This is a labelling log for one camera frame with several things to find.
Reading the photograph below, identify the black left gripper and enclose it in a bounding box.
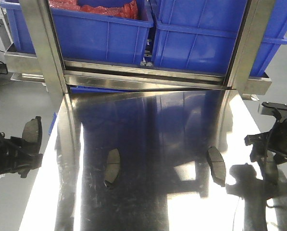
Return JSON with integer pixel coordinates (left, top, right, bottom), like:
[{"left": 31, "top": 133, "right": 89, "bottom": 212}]
[{"left": 0, "top": 132, "right": 43, "bottom": 178}]

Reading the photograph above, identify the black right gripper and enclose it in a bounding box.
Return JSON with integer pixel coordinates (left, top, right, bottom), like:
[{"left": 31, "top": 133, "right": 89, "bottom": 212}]
[{"left": 244, "top": 115, "right": 287, "bottom": 167}]

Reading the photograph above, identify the grey brake pad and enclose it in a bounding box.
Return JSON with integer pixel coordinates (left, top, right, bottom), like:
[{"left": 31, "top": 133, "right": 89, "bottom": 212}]
[
  {"left": 261, "top": 151, "right": 278, "bottom": 185},
  {"left": 22, "top": 116, "right": 42, "bottom": 154}
]

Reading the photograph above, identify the brake pad centre right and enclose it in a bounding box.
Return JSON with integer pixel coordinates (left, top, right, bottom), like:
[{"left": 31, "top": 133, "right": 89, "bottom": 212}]
[{"left": 206, "top": 146, "right": 226, "bottom": 187}]

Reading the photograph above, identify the brake pad centre left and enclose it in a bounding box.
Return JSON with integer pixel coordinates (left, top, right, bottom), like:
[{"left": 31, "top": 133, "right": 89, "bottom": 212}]
[{"left": 103, "top": 149, "right": 121, "bottom": 189}]

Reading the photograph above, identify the large blue crate right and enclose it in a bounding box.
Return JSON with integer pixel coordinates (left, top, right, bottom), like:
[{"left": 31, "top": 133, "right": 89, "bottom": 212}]
[{"left": 151, "top": 0, "right": 287, "bottom": 77}]

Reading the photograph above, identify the blue crate left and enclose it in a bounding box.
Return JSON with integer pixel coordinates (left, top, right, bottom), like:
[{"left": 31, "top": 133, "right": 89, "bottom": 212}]
[{"left": 0, "top": 0, "right": 153, "bottom": 65}]

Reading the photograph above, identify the red plastic bag in crate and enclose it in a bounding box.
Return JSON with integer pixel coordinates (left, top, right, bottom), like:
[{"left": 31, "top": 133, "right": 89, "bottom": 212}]
[{"left": 49, "top": 0, "right": 139, "bottom": 19}]

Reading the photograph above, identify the steel shelf frame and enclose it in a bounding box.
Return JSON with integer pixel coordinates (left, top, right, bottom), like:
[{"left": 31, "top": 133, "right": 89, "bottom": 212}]
[{"left": 3, "top": 43, "right": 273, "bottom": 97}]

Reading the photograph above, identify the steel upright post right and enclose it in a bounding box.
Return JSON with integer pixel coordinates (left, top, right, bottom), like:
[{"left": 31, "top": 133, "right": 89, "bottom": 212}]
[{"left": 224, "top": 0, "right": 275, "bottom": 95}]

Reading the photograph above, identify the steel upright post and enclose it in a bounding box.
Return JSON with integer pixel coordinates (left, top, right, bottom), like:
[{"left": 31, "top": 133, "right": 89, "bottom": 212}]
[
  {"left": 224, "top": 0, "right": 275, "bottom": 95},
  {"left": 18, "top": 0, "right": 70, "bottom": 121}
]

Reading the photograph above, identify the steel upright post left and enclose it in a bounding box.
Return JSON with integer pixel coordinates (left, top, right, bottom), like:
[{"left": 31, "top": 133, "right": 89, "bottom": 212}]
[{"left": 18, "top": 0, "right": 70, "bottom": 121}]

